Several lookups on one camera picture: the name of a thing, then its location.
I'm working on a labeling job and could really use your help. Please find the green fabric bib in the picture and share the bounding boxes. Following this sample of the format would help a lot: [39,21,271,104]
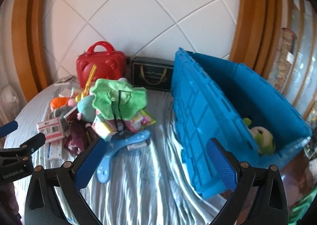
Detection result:
[90,79,148,120]

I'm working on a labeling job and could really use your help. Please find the pink white medicine box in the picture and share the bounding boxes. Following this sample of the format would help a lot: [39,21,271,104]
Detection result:
[36,117,64,143]

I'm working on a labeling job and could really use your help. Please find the blue plastic storage crate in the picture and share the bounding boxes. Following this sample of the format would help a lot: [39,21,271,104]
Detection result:
[171,49,312,199]

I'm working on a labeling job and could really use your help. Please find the dark green gift box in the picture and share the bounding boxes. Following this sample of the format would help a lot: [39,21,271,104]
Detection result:
[131,57,174,92]

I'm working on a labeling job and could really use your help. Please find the yellow plastic toy tongs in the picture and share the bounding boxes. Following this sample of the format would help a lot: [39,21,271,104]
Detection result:
[75,64,97,102]

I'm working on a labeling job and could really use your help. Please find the teal pink pig plush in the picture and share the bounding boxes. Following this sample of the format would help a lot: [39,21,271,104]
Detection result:
[77,94,96,123]

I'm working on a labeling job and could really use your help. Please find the dark maroon cloth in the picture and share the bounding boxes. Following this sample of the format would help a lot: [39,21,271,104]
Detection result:
[64,120,92,156]

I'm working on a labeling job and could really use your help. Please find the orange plush toy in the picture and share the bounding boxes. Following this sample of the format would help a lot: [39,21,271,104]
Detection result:
[50,97,69,112]

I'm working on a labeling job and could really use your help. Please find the red bear toy suitcase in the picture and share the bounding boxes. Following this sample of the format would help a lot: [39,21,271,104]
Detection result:
[76,41,126,88]

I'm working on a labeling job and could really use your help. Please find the pink green wipes packet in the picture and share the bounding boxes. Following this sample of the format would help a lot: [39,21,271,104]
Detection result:
[125,108,156,133]

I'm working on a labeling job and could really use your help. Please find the grey knitted sock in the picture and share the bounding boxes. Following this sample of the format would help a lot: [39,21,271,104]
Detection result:
[48,106,72,130]

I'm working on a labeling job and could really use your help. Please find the green frog plush toy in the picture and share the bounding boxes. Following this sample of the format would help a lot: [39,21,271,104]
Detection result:
[243,117,276,156]

